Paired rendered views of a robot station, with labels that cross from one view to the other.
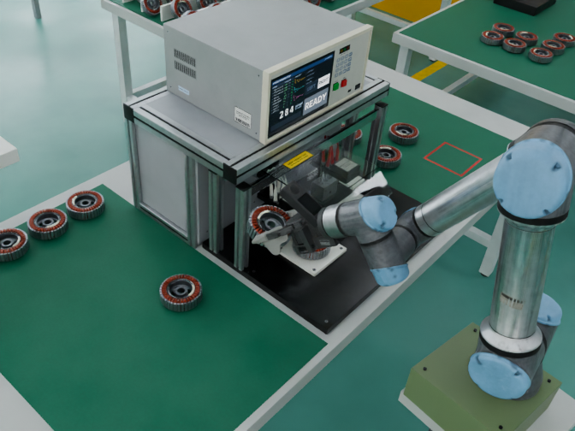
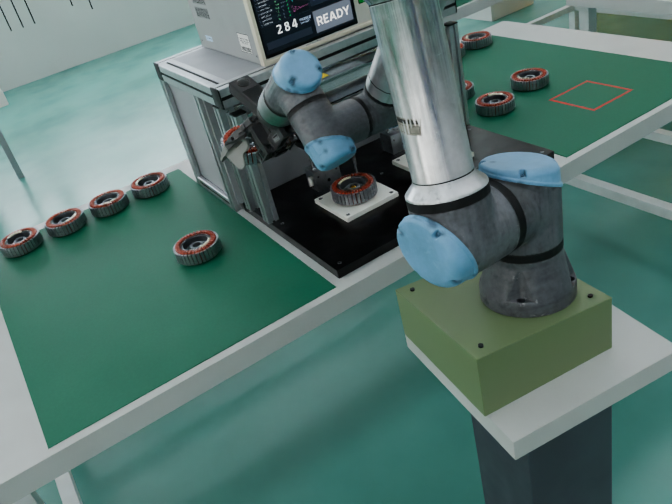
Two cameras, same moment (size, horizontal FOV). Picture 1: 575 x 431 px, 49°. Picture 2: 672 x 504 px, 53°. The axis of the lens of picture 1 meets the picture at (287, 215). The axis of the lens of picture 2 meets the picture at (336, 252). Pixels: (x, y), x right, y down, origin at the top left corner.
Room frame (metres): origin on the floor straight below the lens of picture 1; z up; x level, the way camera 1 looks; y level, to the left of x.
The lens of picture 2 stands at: (0.03, -0.68, 1.54)
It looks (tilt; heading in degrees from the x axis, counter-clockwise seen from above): 32 degrees down; 27
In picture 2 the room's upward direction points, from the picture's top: 15 degrees counter-clockwise
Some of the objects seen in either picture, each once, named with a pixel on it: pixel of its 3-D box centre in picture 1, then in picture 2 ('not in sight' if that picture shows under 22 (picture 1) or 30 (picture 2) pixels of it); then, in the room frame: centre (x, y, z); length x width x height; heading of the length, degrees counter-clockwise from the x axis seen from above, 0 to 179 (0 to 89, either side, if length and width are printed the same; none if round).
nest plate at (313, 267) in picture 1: (311, 249); (355, 197); (1.36, -0.08, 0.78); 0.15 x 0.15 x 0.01; 52
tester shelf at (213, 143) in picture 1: (263, 99); (301, 38); (1.65, 0.10, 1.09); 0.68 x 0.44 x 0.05; 142
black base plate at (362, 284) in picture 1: (331, 232); (392, 181); (1.47, -0.14, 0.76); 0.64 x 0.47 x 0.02; 142
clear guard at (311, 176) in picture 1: (318, 176); (332, 96); (1.37, -0.07, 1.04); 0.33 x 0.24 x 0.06; 52
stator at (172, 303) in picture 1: (180, 292); (197, 247); (1.15, 0.26, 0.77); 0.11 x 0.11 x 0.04
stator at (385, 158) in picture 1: (385, 156); (495, 103); (1.90, -0.33, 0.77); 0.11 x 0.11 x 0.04
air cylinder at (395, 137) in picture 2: not in sight; (397, 138); (1.64, -0.11, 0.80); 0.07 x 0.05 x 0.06; 142
